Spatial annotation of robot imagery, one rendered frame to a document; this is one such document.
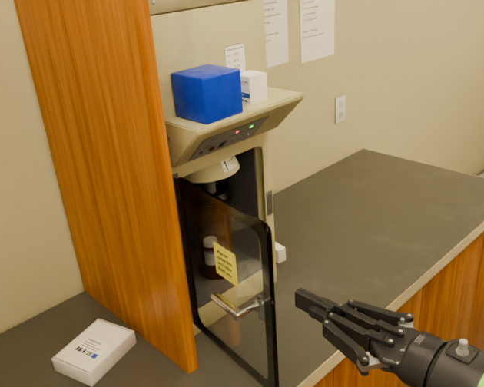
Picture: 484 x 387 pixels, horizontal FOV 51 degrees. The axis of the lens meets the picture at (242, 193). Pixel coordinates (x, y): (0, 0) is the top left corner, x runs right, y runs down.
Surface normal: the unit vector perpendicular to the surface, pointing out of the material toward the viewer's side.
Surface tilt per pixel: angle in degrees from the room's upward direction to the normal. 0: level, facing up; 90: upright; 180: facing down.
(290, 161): 90
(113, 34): 90
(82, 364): 0
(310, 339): 0
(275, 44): 90
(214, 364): 0
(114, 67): 90
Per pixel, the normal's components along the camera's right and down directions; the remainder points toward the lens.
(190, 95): -0.72, 0.34
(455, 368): -0.46, -0.55
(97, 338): -0.07, -0.90
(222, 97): 0.70, 0.26
